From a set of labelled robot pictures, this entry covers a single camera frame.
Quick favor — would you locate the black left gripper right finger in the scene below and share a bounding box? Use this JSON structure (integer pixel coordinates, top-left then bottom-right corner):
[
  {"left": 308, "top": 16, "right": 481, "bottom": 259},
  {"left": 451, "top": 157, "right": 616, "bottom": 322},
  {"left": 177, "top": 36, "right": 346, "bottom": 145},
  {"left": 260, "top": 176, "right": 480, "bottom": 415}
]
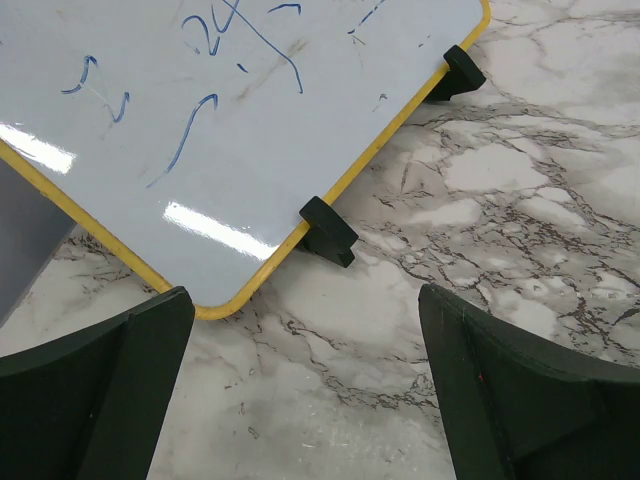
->
[{"left": 419, "top": 284, "right": 639, "bottom": 479}]

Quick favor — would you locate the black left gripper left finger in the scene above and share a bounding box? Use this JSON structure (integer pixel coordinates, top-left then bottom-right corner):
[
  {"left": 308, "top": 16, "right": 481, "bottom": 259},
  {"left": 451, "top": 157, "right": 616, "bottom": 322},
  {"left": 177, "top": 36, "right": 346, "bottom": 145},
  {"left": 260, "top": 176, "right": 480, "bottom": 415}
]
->
[{"left": 1, "top": 287, "right": 194, "bottom": 479}]

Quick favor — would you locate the black whiteboard stand foot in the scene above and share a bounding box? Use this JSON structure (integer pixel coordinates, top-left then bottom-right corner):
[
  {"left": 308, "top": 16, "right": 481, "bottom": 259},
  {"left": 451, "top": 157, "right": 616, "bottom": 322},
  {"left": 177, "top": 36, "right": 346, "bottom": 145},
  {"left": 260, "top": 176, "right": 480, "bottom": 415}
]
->
[
  {"left": 424, "top": 45, "right": 486, "bottom": 102},
  {"left": 298, "top": 196, "right": 359, "bottom": 268}
]

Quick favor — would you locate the yellow framed whiteboard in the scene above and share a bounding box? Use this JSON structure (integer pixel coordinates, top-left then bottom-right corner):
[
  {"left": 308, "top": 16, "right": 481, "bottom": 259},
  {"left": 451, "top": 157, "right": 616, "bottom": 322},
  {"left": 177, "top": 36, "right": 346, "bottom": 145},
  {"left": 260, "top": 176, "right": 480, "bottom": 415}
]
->
[{"left": 1, "top": 1, "right": 491, "bottom": 320}]

